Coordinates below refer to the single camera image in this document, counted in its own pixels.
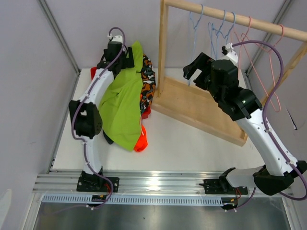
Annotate blue hanger of green shorts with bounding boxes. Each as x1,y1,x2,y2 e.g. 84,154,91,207
187,4,204,86

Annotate blue hanger of orange shorts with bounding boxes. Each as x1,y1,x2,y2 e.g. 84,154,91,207
208,10,226,59

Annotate orange grey camouflage shorts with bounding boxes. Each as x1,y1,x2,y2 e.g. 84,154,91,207
140,54,156,114

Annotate pink hanger of teal shorts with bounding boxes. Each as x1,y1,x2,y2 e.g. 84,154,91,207
248,33,282,80

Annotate blue hanger of black shorts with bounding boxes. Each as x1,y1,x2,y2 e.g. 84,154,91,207
215,10,236,44

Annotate lime green shorts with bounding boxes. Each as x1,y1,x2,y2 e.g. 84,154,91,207
98,41,143,151

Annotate pink hanger of camouflage shorts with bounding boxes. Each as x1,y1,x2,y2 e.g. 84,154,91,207
233,16,284,113

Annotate black shorts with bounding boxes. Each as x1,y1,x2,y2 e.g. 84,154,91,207
103,131,114,145

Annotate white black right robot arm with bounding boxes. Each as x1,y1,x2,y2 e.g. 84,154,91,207
183,51,307,196

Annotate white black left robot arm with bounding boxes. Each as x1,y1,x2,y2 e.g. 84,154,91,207
69,37,134,193

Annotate wooden clothes rack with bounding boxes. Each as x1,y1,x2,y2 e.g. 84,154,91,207
151,0,307,147

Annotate red plastic bin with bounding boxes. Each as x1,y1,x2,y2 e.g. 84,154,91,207
90,67,151,119

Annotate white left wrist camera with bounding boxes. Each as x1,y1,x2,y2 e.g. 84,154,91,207
107,34,124,44

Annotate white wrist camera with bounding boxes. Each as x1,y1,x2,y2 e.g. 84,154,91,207
220,43,238,66
107,34,124,44

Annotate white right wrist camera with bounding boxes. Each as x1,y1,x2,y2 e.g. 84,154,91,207
220,43,238,66

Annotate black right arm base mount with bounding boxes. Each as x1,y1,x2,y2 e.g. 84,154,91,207
199,179,248,195

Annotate aluminium mounting rail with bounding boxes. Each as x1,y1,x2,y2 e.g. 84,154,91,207
31,169,293,197

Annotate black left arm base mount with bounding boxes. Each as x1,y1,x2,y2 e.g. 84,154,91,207
76,171,119,193

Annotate slotted grey cable duct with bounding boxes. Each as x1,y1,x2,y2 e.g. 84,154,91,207
42,194,236,207

